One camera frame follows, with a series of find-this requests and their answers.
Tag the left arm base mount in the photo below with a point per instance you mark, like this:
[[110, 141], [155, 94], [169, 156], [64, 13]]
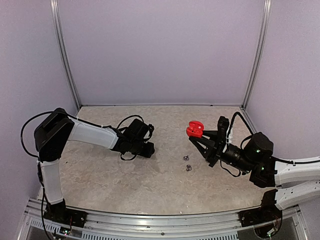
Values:
[[59, 213]]

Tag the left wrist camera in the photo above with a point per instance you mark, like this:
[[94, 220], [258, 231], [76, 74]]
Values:
[[140, 130]]

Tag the aluminium corner post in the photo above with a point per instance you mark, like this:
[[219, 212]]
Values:
[[54, 6], [258, 53]]

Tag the left aluminium corner post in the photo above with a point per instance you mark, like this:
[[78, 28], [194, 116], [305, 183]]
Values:
[[54, 6]]

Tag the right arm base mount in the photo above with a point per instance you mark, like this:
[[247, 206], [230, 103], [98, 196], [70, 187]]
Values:
[[266, 219]]

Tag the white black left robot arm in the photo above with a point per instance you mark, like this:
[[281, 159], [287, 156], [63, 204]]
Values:
[[52, 135]]

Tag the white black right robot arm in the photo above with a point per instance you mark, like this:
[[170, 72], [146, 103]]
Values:
[[293, 181]]

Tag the red round case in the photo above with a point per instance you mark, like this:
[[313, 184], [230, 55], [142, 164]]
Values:
[[195, 129]]

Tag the front aluminium rail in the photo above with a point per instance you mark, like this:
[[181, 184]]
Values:
[[103, 225]]

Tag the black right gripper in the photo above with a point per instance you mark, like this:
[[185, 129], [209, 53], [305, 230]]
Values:
[[214, 150]]

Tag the purple clip earbud lower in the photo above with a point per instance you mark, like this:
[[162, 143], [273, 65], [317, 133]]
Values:
[[188, 168]]

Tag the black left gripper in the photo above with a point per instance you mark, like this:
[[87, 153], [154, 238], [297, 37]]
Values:
[[148, 153]]

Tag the right aluminium corner post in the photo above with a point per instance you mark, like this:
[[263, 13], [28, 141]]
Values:
[[258, 53]]

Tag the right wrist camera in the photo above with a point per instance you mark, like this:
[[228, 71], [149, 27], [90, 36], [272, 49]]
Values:
[[224, 131]]

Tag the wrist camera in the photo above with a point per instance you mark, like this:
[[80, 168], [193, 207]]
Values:
[[140, 130], [224, 131]]

